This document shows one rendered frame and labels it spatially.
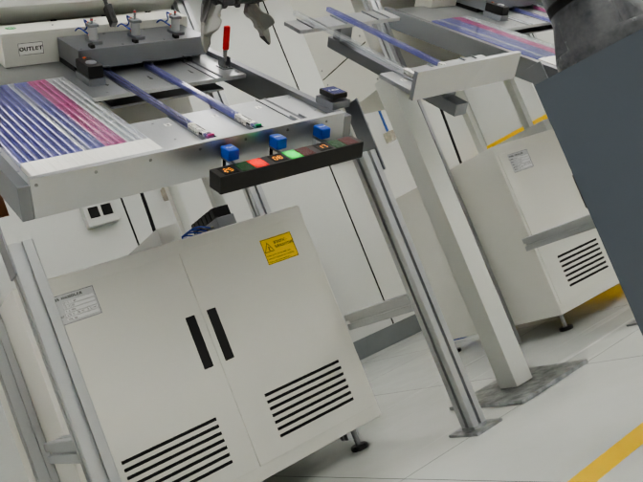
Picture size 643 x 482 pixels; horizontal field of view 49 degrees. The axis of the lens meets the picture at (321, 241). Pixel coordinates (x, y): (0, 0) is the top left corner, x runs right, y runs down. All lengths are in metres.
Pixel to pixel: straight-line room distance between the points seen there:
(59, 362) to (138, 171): 0.35
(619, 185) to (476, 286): 0.77
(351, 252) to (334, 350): 2.16
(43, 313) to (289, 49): 3.16
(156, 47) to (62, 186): 0.70
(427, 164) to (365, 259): 2.18
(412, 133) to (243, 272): 0.54
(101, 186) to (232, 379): 0.55
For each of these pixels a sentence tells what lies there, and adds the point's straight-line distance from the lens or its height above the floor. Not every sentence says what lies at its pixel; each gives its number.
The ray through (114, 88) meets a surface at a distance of 1.70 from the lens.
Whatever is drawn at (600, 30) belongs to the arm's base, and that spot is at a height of 0.58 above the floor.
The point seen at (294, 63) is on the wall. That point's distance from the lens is 4.13.
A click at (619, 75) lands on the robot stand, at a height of 0.51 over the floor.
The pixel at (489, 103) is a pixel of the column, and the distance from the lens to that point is 4.71.
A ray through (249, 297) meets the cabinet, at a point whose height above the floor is 0.44.
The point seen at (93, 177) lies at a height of 0.71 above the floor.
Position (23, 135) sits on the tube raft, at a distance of 1.42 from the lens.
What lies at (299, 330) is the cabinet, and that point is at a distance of 1.68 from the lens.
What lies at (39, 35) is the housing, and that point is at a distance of 1.88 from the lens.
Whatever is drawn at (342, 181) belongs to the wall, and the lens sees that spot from 3.96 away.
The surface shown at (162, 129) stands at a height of 0.81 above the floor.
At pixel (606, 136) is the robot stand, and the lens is 1.04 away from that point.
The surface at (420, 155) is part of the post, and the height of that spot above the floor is 0.62.
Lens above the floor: 0.38
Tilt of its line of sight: 4 degrees up
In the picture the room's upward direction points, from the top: 22 degrees counter-clockwise
